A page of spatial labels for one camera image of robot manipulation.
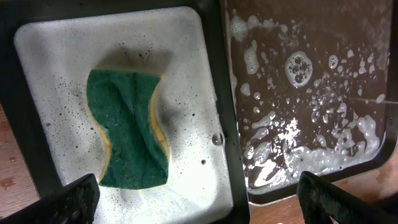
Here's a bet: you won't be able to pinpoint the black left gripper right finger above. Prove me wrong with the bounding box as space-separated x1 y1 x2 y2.
297 171 397 224

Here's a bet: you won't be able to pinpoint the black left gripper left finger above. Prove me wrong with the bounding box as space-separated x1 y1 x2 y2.
1 174 100 224

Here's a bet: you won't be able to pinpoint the green yellow sponge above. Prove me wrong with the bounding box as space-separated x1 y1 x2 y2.
86 69 169 190

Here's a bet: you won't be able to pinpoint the dark brown serving tray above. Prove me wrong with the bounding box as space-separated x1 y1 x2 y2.
221 0 397 206

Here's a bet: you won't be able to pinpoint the grey soapy tray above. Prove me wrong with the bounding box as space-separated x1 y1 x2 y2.
1 1 250 223

